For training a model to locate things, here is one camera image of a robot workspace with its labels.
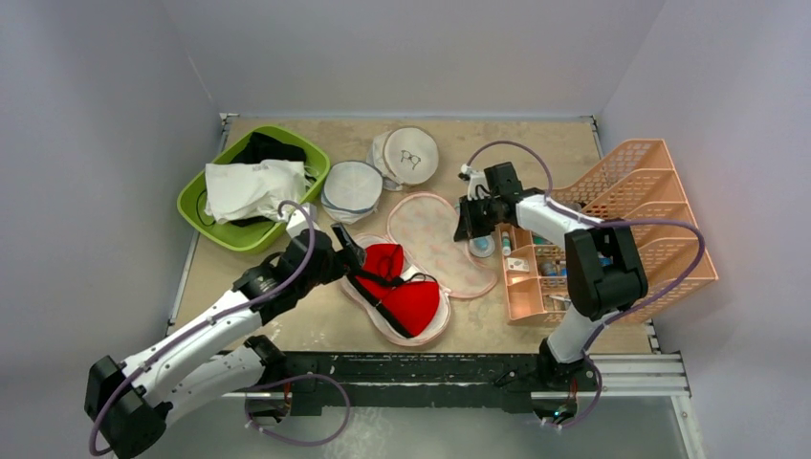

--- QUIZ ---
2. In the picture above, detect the floral mesh laundry bag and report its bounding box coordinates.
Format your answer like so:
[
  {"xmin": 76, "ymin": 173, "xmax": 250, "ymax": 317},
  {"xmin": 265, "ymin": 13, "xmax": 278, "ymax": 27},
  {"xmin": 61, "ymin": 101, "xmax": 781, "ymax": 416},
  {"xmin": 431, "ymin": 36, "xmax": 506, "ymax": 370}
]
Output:
[{"xmin": 340, "ymin": 192, "xmax": 497, "ymax": 347}]

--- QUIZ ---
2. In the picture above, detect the red bra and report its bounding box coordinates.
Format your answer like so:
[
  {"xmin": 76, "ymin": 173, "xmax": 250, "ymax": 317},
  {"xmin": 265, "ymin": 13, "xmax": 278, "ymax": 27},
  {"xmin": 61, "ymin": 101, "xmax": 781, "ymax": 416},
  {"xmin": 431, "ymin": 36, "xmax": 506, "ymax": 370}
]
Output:
[{"xmin": 347, "ymin": 243, "xmax": 440, "ymax": 339}]

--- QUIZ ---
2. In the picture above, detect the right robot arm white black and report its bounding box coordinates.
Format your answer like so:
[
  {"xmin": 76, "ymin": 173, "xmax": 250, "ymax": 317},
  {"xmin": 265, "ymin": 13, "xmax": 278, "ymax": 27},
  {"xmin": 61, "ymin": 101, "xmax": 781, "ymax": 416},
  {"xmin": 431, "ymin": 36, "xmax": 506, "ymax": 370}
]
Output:
[{"xmin": 453, "ymin": 163, "xmax": 648, "ymax": 389}]

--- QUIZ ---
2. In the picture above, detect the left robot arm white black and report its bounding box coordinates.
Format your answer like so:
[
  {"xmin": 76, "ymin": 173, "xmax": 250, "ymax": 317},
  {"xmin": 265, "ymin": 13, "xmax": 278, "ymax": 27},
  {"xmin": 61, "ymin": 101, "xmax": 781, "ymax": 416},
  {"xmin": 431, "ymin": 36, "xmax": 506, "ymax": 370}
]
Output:
[{"xmin": 84, "ymin": 223, "xmax": 366, "ymax": 458}]

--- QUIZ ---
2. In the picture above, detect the white round mesh laundry bag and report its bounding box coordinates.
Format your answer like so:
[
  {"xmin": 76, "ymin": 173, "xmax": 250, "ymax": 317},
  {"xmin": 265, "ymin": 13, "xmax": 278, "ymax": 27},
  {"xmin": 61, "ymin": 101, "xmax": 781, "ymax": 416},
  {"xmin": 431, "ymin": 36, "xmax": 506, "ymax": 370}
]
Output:
[{"xmin": 321, "ymin": 161, "xmax": 383, "ymax": 225}]

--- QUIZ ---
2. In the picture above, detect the beige glasses print laundry bag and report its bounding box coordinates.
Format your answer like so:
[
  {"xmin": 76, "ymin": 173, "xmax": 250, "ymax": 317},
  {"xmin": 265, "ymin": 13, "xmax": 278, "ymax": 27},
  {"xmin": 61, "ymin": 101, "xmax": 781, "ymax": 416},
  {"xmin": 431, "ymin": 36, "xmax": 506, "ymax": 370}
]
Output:
[{"xmin": 365, "ymin": 126, "xmax": 439, "ymax": 191}]

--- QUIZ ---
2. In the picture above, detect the blue toothbrush blister pack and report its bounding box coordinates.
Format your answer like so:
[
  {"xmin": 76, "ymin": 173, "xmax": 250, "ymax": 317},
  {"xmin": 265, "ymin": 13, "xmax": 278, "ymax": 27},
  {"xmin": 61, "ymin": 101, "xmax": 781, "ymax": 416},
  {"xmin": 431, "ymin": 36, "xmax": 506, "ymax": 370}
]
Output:
[{"xmin": 468, "ymin": 235, "xmax": 496, "ymax": 258}]

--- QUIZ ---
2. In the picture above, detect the white glue stick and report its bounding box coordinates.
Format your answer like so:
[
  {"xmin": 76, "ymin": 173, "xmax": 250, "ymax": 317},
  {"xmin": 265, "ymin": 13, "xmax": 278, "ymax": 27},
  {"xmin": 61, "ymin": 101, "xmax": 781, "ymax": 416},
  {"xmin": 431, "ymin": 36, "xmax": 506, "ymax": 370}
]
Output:
[{"xmin": 501, "ymin": 231, "xmax": 513, "ymax": 257}]

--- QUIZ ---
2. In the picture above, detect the small white box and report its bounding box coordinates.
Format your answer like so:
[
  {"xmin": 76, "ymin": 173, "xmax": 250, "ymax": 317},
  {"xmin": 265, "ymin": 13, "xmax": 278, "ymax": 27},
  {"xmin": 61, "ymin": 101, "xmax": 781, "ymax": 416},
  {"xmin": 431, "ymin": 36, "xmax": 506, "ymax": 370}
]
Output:
[{"xmin": 505, "ymin": 257, "xmax": 530, "ymax": 273}]

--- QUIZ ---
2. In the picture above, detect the blue can in organizer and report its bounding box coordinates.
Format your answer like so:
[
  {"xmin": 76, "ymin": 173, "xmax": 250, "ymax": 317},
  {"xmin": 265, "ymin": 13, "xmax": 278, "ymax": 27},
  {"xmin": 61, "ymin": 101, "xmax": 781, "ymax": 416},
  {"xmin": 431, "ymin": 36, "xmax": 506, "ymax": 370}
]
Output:
[{"xmin": 538, "ymin": 259, "xmax": 567, "ymax": 277}]

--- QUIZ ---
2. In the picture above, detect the white cloth in bin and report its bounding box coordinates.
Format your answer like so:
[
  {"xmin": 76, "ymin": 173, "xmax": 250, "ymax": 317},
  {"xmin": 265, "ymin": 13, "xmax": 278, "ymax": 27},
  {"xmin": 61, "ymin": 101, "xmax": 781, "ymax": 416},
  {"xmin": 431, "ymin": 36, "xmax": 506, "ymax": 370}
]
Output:
[{"xmin": 204, "ymin": 159, "xmax": 310, "ymax": 224}]

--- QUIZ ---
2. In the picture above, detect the black garment in bin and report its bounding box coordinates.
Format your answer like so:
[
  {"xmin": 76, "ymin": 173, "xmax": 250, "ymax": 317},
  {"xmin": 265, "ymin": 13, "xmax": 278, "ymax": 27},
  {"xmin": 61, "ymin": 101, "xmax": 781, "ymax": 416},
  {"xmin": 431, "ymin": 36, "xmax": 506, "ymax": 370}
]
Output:
[{"xmin": 230, "ymin": 132, "xmax": 307, "ymax": 164}]

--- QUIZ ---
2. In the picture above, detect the orange plastic file organizer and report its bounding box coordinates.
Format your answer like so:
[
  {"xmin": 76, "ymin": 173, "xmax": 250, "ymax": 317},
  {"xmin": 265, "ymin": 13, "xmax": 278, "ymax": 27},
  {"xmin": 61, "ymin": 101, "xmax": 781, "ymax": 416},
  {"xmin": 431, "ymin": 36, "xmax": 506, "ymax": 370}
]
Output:
[{"xmin": 496, "ymin": 140, "xmax": 717, "ymax": 326}]

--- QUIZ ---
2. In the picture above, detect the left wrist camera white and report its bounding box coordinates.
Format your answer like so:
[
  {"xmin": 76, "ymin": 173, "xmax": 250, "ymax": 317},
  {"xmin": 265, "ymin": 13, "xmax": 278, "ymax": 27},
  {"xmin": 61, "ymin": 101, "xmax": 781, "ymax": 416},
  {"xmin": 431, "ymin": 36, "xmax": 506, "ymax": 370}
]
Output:
[{"xmin": 286, "ymin": 203, "xmax": 320, "ymax": 239}]

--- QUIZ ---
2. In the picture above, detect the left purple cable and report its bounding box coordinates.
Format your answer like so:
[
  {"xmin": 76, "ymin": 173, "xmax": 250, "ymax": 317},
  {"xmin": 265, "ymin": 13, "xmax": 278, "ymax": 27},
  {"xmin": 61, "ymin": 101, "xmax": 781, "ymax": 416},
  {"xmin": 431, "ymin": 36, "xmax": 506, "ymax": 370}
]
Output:
[{"xmin": 88, "ymin": 200, "xmax": 317, "ymax": 457}]

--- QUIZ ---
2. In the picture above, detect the purple cable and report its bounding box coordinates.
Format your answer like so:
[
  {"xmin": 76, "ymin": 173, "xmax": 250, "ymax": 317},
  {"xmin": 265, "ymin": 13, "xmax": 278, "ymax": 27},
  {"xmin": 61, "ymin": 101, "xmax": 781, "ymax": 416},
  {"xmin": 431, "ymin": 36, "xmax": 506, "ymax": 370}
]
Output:
[
  {"xmin": 465, "ymin": 140, "xmax": 707, "ymax": 356},
  {"xmin": 88, "ymin": 200, "xmax": 317, "ymax": 457}
]

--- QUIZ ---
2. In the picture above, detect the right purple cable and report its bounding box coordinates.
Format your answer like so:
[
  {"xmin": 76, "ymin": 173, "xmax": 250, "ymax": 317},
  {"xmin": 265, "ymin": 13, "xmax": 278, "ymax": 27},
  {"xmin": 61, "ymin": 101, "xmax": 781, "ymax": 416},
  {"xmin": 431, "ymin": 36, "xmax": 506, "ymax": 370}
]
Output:
[{"xmin": 465, "ymin": 140, "xmax": 707, "ymax": 356}]

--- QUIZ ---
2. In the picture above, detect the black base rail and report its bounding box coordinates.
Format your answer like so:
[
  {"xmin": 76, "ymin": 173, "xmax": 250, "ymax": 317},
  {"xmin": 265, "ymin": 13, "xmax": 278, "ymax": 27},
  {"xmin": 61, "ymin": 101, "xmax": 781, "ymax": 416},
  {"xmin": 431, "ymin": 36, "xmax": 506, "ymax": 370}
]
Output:
[{"xmin": 223, "ymin": 349, "xmax": 603, "ymax": 420}]

